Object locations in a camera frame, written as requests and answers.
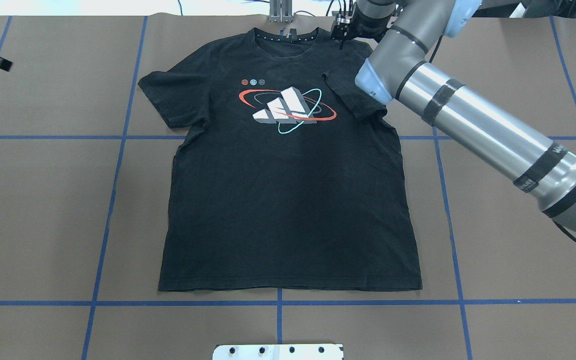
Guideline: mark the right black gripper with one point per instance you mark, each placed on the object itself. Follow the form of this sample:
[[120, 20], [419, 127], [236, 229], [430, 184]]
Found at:
[[364, 26]]

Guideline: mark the black graphic t-shirt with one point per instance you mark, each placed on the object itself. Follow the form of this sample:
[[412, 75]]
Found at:
[[289, 176]]

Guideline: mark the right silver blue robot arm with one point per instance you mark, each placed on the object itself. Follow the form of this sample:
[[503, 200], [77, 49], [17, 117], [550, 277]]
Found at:
[[397, 69]]

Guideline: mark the brown paper table cover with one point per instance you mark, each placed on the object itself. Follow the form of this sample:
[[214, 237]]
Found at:
[[85, 163]]

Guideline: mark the aluminium frame post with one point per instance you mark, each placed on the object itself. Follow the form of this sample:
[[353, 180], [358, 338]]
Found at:
[[281, 11]]

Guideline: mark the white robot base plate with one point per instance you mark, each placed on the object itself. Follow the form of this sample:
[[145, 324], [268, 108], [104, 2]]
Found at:
[[290, 351]]

